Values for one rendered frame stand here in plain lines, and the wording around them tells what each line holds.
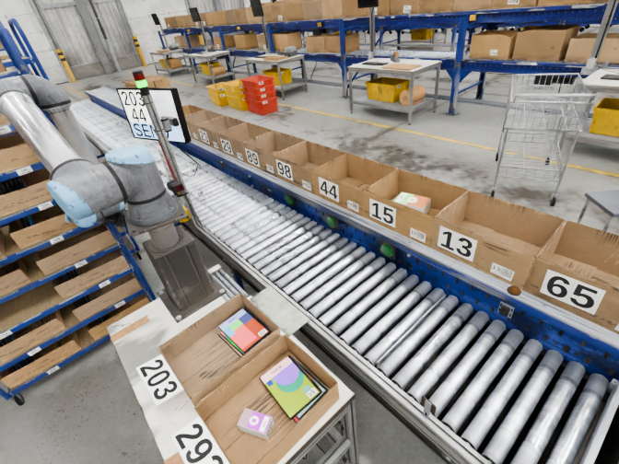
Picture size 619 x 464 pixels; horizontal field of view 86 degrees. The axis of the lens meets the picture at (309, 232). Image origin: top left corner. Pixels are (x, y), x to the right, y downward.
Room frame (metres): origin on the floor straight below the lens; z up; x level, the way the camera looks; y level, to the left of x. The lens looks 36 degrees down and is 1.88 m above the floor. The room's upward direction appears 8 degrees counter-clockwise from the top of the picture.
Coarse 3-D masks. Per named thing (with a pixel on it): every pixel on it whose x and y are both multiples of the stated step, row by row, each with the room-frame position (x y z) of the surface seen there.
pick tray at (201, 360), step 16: (224, 304) 1.01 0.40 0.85; (240, 304) 1.05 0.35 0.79; (208, 320) 0.95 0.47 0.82; (224, 320) 0.99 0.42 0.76; (272, 320) 0.88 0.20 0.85; (176, 336) 0.87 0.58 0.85; (192, 336) 0.90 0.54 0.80; (208, 336) 0.92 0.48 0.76; (272, 336) 0.82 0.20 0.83; (160, 352) 0.81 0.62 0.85; (176, 352) 0.85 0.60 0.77; (192, 352) 0.85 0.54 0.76; (208, 352) 0.84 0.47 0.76; (224, 352) 0.83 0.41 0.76; (256, 352) 0.77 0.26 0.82; (176, 368) 0.79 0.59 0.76; (192, 368) 0.78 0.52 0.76; (208, 368) 0.77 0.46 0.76; (224, 368) 0.76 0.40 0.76; (192, 384) 0.71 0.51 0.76; (208, 384) 0.65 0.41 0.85; (192, 400) 0.61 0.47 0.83
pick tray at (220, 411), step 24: (264, 360) 0.74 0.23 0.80; (312, 360) 0.68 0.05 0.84; (240, 384) 0.67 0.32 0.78; (336, 384) 0.58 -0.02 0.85; (216, 408) 0.61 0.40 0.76; (240, 408) 0.60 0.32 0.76; (264, 408) 0.58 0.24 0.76; (312, 408) 0.52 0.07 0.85; (216, 432) 0.53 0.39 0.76; (240, 432) 0.52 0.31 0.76; (288, 432) 0.46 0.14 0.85; (240, 456) 0.45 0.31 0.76; (264, 456) 0.40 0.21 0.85
